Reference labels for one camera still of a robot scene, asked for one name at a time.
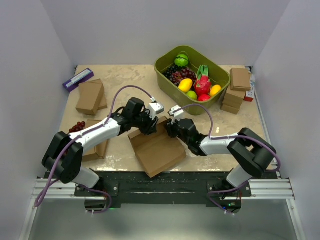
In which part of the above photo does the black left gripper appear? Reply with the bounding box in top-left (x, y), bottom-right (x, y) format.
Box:
top-left (132, 108), bottom-right (159, 136)

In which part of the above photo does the brown cardboard box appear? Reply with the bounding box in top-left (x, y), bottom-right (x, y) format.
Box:
top-left (128, 116), bottom-right (187, 178)

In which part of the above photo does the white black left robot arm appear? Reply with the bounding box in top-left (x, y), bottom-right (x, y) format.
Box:
top-left (42, 97), bottom-right (164, 196)

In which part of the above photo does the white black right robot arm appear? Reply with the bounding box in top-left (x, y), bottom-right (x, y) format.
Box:
top-left (164, 119), bottom-right (277, 197)

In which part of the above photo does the cardboard box under upper left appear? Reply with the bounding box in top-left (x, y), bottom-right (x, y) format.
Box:
top-left (84, 79), bottom-right (108, 110)

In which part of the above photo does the folded cardboard box lower left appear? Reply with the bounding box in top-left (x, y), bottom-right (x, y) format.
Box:
top-left (82, 119), bottom-right (109, 162)

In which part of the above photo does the folded cardboard box upper left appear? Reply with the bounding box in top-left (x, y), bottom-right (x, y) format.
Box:
top-left (75, 82), bottom-right (102, 116)

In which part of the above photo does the purple white flat box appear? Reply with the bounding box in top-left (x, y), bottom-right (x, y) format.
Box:
top-left (62, 68), bottom-right (94, 93)

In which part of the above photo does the top cardboard box right stack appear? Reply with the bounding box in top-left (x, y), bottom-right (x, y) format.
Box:
top-left (230, 68), bottom-right (251, 92)

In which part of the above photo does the green lime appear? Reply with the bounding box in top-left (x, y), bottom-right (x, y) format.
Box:
top-left (186, 90), bottom-right (198, 101)

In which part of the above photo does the red apple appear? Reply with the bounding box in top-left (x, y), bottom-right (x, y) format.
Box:
top-left (197, 94), bottom-right (211, 102)

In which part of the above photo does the yellow mango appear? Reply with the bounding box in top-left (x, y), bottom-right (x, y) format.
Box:
top-left (178, 78), bottom-right (193, 93)

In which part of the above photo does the pink dragon fruit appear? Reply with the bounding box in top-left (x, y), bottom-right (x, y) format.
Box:
top-left (193, 65), bottom-right (212, 97)

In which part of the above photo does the orange yellow fruit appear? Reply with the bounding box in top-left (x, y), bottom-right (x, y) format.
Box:
top-left (209, 84), bottom-right (222, 98)

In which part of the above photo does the dark purple grape bunch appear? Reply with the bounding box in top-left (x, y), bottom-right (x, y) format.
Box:
top-left (163, 64), bottom-right (179, 79)

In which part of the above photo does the olive green plastic basket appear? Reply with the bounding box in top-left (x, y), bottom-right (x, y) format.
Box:
top-left (154, 45), bottom-right (231, 109)

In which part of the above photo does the red grape bunch in basket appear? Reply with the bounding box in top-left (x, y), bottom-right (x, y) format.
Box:
top-left (169, 67), bottom-right (196, 86)

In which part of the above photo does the lower cardboard boxes right stack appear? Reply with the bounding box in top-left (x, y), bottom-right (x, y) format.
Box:
top-left (220, 86), bottom-right (246, 115)

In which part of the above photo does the red grape bunch on table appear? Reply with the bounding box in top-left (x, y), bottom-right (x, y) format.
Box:
top-left (68, 121), bottom-right (86, 133)

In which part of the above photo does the green black striped fruit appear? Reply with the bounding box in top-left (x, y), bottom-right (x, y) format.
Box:
top-left (174, 54), bottom-right (189, 67)

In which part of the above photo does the red white small carton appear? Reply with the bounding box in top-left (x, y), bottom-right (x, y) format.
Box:
top-left (243, 73), bottom-right (256, 102)

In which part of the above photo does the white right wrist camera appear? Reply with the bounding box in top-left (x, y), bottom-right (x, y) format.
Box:
top-left (168, 105), bottom-right (185, 121)

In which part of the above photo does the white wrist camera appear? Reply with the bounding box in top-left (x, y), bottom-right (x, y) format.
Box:
top-left (147, 102), bottom-right (165, 120)
top-left (168, 105), bottom-right (185, 121)

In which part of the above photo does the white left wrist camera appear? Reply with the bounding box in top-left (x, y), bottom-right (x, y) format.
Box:
top-left (147, 102), bottom-right (165, 120)

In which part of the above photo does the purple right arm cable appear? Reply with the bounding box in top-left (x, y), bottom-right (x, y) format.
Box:
top-left (178, 103), bottom-right (282, 172)

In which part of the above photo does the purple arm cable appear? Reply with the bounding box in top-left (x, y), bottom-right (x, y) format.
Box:
top-left (34, 85), bottom-right (157, 208)
top-left (178, 103), bottom-right (282, 172)

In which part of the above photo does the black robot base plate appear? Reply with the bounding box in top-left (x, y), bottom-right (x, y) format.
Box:
top-left (44, 169), bottom-right (278, 210)

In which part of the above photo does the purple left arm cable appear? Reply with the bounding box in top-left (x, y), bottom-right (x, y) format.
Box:
top-left (34, 85), bottom-right (157, 208)

